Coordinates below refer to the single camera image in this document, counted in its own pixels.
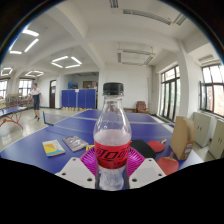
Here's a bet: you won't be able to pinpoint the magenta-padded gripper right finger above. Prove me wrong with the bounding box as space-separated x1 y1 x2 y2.
125 146 167 190

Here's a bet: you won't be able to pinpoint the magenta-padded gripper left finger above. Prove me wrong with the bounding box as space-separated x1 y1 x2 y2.
54 146 100 190

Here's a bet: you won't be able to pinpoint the clear red-labelled drink bottle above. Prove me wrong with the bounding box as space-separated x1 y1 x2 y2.
92 82 133 191

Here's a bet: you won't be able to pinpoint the black paddle case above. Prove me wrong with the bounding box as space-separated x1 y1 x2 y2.
129 139 157 159

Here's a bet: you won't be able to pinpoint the grey book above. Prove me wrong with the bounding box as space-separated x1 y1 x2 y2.
62 134 90 153

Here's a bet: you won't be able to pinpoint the small yellow and blue book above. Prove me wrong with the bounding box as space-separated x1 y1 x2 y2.
41 139 66 158

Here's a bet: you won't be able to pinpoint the brown cardboard box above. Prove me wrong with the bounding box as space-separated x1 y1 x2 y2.
169 115 196 161

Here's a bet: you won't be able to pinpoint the table tennis net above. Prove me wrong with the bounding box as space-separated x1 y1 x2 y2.
42 110 69 127

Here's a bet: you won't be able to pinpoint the white two-door cabinet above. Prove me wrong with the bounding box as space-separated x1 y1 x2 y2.
192 111 212 148
208 119 224 159

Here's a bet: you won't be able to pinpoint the blue folded partition panels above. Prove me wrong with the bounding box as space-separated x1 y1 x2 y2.
61 88 97 109

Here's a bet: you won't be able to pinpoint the dark door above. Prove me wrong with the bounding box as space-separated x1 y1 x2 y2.
49 79 57 109

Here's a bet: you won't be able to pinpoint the tall black-framed window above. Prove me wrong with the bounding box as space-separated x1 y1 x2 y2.
159 64 181 122

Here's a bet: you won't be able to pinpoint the person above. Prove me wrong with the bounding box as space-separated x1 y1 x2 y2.
29 82 44 122

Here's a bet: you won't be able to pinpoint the red-legged blue tennis table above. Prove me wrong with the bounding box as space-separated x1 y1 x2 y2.
0 105 28 129

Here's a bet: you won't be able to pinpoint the wide black-framed window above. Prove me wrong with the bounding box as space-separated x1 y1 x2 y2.
199 63 224 118

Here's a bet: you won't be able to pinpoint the group of ceiling lights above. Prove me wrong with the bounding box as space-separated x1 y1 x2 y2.
0 28 83 78

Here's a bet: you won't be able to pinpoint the ceiling air conditioner unit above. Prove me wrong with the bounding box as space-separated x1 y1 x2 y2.
116 48 156 67
109 0 188 26

